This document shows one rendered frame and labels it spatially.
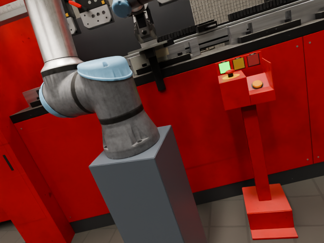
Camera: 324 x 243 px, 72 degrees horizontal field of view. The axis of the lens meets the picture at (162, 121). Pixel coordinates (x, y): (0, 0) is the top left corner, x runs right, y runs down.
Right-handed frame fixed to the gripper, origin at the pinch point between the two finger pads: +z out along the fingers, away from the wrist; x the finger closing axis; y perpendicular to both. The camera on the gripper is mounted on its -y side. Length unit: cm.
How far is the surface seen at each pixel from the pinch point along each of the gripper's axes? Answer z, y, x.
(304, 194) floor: 65, -79, -60
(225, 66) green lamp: 3.0, -26.3, -31.5
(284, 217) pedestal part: 46, -89, -40
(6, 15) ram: -25, 26, 67
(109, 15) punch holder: -12.9, 15.0, 15.6
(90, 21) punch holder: -12.8, 14.9, 26.1
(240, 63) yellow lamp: 2.7, -27.6, -37.7
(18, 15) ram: -23, 25, 61
